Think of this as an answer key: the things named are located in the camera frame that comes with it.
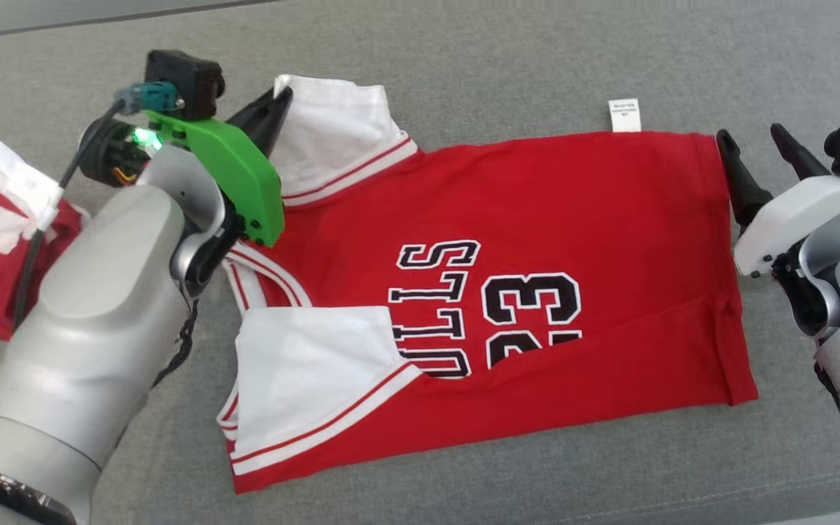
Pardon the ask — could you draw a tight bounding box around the red white basketball jersey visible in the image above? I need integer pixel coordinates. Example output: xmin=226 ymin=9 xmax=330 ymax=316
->
xmin=216 ymin=73 xmax=760 ymax=495

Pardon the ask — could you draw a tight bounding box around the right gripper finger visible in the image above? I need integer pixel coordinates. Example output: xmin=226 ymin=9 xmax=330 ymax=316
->
xmin=770 ymin=122 xmax=832 ymax=181
xmin=716 ymin=129 xmax=774 ymax=227

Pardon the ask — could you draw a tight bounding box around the left black cable teal plug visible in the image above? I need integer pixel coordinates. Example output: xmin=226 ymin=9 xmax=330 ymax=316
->
xmin=12 ymin=82 xmax=179 ymax=329

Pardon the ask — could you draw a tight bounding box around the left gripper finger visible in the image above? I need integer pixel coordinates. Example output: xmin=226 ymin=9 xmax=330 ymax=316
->
xmin=227 ymin=86 xmax=294 ymax=131
xmin=241 ymin=98 xmax=291 ymax=158

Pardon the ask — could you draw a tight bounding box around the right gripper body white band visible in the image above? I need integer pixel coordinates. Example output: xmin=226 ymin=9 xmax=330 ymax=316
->
xmin=734 ymin=175 xmax=840 ymax=279

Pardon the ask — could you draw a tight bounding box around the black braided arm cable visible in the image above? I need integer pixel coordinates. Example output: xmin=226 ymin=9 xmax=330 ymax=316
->
xmin=152 ymin=295 xmax=200 ymax=389

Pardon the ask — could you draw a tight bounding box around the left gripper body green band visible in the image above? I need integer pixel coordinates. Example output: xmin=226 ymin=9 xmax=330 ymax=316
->
xmin=144 ymin=109 xmax=284 ymax=248

